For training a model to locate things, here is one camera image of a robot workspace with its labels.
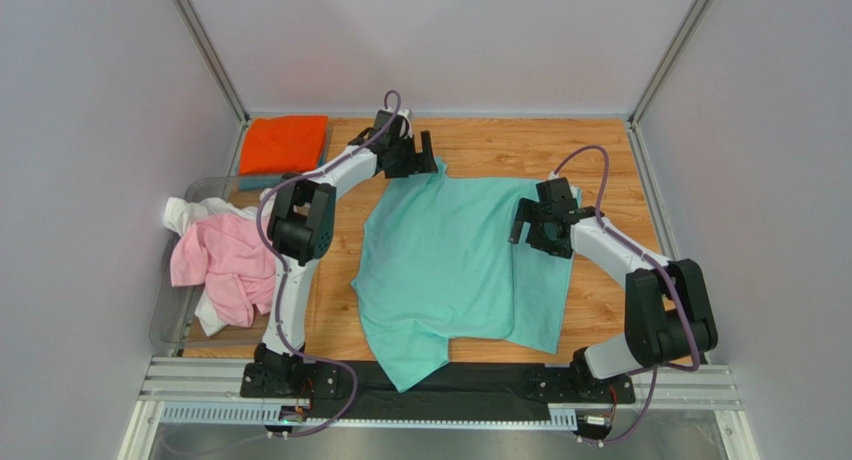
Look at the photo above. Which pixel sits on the pink t-shirt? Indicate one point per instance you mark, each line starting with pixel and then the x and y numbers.
pixel 225 254

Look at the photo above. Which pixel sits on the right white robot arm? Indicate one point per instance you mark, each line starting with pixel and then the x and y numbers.
pixel 668 319

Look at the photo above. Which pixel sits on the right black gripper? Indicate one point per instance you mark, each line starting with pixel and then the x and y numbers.
pixel 537 222

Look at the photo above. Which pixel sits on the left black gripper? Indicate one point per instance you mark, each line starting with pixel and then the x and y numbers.
pixel 420 162

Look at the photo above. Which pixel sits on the folded orange t-shirt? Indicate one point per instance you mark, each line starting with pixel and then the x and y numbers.
pixel 290 123

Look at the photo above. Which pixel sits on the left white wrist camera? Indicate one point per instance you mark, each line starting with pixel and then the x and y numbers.
pixel 405 129

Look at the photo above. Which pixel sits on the aluminium frame rail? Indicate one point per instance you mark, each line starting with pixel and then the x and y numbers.
pixel 207 390

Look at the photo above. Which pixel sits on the black base mat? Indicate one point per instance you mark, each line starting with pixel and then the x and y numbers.
pixel 464 392

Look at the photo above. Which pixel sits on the clear plastic bin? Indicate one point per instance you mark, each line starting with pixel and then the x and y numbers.
pixel 174 324

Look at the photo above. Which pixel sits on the white t-shirt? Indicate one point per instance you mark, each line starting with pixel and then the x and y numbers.
pixel 177 214

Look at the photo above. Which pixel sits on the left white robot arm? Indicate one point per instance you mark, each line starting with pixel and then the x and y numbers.
pixel 299 232

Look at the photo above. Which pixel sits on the mint green t-shirt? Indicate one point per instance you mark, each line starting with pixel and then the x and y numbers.
pixel 437 264

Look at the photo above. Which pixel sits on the folded teal t-shirt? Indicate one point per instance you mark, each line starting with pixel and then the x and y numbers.
pixel 269 159

